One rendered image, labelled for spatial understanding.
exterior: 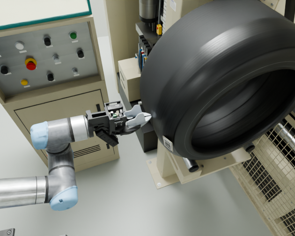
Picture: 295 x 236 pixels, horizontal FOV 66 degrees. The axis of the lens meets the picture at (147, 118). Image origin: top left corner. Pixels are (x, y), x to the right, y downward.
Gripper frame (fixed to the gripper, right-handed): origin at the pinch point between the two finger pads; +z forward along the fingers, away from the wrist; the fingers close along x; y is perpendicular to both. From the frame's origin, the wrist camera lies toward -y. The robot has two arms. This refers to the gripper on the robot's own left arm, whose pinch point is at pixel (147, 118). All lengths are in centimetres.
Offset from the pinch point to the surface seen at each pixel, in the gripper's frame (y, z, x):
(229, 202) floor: -109, 76, -11
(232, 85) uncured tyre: 21.3, 16.8, -12.2
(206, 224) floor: -112, 51, -19
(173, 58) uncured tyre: 21.3, 6.5, 2.4
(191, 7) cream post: 25.0, 23.0, 24.8
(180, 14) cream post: 22.4, 19.4, 25.4
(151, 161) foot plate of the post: -113, 32, 42
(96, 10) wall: -76, 31, 250
